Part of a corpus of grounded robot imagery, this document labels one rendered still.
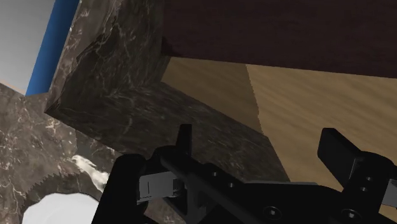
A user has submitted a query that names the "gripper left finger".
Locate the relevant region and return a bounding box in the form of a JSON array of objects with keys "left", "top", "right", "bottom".
[{"left": 91, "top": 123, "right": 265, "bottom": 224}]

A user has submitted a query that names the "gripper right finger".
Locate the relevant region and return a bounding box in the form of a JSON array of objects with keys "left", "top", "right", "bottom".
[{"left": 317, "top": 127, "right": 397, "bottom": 224}]

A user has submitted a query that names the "white round object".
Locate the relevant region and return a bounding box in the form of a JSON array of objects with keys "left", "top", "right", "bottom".
[{"left": 21, "top": 192, "right": 101, "bottom": 224}]

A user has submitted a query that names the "dark brown wooden cabinet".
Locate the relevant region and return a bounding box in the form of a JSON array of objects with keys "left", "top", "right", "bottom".
[{"left": 160, "top": 0, "right": 397, "bottom": 79}]

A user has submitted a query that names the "blue upright panel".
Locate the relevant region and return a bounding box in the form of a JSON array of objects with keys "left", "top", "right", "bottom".
[{"left": 25, "top": 0, "right": 81, "bottom": 96}]

